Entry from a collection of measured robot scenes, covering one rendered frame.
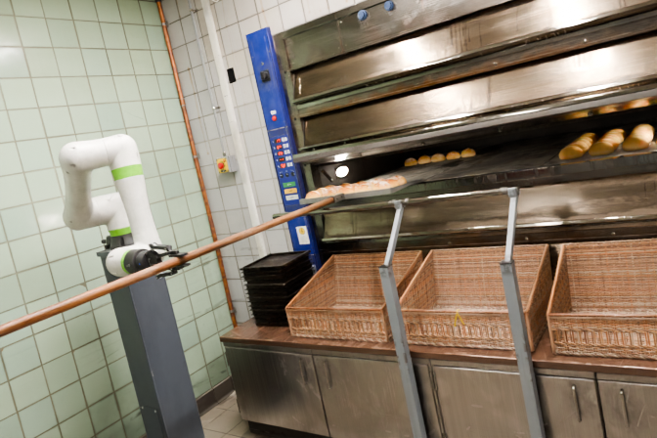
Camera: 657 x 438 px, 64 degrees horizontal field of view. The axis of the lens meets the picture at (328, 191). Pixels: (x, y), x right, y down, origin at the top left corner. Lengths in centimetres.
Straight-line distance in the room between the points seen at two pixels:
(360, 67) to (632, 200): 135
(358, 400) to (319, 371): 22
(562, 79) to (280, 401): 199
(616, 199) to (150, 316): 205
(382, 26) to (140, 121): 154
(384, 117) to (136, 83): 154
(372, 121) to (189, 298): 161
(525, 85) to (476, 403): 130
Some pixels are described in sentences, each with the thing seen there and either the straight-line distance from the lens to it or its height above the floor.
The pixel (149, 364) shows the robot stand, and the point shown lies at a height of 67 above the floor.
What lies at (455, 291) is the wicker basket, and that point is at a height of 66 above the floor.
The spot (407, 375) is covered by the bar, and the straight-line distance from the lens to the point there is 225.
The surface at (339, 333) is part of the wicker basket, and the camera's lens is 248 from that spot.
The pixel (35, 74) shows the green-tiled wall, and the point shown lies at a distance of 308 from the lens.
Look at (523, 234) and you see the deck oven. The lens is 249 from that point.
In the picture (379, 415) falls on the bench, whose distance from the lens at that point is 250.
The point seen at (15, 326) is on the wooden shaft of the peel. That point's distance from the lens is 159.
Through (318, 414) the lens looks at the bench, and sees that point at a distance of 272.
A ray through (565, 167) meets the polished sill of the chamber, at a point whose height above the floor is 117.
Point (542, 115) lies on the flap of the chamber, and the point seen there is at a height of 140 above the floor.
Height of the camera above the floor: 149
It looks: 6 degrees down
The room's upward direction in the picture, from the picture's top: 12 degrees counter-clockwise
